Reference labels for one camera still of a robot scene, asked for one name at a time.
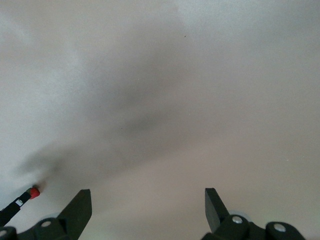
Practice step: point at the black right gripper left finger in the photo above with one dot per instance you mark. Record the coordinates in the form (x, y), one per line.
(80, 210)

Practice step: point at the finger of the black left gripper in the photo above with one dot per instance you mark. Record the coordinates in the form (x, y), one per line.
(12, 210)

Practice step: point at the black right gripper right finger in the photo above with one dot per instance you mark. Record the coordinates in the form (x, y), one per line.
(215, 210)

